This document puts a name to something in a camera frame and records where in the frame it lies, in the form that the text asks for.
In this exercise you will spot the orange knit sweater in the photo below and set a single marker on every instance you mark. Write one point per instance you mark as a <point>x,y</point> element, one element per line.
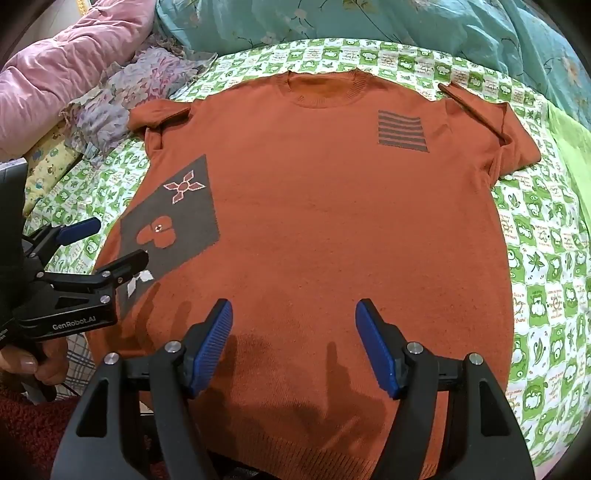
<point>323,207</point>

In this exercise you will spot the teal floral quilt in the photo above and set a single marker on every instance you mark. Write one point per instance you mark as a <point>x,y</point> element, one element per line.
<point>369,18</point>

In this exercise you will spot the person's left forearm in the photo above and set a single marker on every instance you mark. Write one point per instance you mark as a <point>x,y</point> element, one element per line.
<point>27,429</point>

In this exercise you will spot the green white printed bedsheet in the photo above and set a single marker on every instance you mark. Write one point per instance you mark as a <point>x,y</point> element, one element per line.
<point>545,277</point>

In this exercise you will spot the light green cloth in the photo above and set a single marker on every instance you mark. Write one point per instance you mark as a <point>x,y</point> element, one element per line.
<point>572,147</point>

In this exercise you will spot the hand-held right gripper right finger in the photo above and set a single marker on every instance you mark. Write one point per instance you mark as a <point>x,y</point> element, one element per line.
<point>376,350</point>

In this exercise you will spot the yellow printed cloth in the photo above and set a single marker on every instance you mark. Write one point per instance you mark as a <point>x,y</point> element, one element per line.
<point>51,157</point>

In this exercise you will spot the pink floral pillow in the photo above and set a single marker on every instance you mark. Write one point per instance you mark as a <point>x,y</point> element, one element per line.
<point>138,69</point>

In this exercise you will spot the pink quilt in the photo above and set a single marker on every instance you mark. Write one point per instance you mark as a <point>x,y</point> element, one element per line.
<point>46,78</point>

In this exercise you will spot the person's left hand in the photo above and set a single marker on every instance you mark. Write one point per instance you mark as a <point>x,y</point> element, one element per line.
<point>51,369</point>

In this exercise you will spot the plaid cloth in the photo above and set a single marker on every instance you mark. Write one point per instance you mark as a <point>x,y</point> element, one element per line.
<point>78,355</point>

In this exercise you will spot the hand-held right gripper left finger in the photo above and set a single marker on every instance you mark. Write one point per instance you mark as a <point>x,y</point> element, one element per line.
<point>214,344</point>

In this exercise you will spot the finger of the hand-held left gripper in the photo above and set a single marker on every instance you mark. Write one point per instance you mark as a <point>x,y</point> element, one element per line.
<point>129,263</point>
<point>78,230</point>

